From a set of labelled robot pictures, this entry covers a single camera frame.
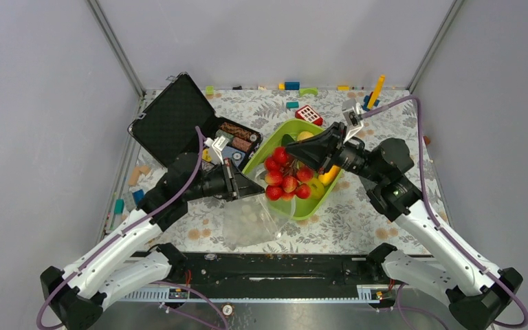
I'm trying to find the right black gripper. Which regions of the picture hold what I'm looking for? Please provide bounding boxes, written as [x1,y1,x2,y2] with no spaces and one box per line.
[285,121,384,184]

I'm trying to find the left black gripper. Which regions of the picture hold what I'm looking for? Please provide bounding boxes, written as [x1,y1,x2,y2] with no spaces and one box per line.
[185,157,265,202]

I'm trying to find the clear zip top bag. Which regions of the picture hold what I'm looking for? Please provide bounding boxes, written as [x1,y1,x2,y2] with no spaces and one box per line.
[221,166,297,250]

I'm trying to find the red lychee bunch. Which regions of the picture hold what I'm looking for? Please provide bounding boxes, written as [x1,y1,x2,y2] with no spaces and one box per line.
[264,146,315,201]

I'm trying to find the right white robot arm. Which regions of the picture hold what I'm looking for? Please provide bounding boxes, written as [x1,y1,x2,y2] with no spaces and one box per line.
[285,123,523,329]

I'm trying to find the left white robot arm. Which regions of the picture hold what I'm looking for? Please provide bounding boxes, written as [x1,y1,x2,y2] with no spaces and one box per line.
[40,153,265,329]

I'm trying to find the yellow toy lemon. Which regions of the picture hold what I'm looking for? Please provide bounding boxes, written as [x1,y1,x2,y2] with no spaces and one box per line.
[296,131,314,142]

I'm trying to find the blue playing card deck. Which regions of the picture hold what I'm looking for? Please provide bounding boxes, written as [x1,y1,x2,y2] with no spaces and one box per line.
[222,146,245,169]

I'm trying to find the orange toy mango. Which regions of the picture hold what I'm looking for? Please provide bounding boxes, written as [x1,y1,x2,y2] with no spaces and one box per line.
[318,165,341,186]

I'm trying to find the red white toy block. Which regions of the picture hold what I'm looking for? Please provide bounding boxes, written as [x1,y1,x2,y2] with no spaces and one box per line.
[295,105,324,127]

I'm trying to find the yellow green toy fruit slice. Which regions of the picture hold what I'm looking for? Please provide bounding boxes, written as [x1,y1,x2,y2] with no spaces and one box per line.
[307,177,325,200]

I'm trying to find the green plastic tray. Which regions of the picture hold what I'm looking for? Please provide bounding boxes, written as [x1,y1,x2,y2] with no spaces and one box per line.
[243,119,343,221]

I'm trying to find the teal small block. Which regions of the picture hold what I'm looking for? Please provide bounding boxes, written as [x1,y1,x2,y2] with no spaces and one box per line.
[285,101,299,109]

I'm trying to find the green arch block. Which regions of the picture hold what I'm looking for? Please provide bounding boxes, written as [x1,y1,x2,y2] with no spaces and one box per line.
[299,87,318,98]

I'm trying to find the blue lego brick back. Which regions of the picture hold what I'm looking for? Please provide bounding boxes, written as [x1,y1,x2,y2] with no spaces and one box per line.
[283,81,300,91]

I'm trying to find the yellow blue block tower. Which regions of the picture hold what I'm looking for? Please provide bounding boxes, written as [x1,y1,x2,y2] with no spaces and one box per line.
[362,74,386,111]

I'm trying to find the black poker chip case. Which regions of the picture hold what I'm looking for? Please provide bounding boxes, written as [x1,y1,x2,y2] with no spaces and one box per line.
[128,72,263,169]

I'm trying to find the peach wooden block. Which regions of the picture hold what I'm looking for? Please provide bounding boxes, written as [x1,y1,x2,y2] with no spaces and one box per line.
[127,165,151,186]

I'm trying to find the teal block left edge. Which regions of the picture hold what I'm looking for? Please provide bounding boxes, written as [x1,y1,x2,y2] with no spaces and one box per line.
[113,199,124,215]

